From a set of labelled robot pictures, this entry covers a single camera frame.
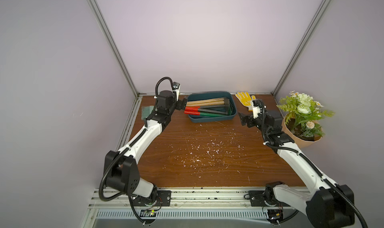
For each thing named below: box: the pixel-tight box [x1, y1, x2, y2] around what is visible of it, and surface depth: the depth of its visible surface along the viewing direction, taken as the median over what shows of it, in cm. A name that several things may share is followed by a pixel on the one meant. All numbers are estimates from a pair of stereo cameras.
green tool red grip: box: [184, 106, 232, 117], surface depth 102 cm
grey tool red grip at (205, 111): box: [184, 108, 228, 115], surface depth 102 cm
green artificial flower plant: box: [276, 91, 335, 138], surface depth 76 cm
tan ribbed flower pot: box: [281, 116, 323, 148], surface depth 82 cm
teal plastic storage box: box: [187, 91, 237, 123], surface depth 109 cm
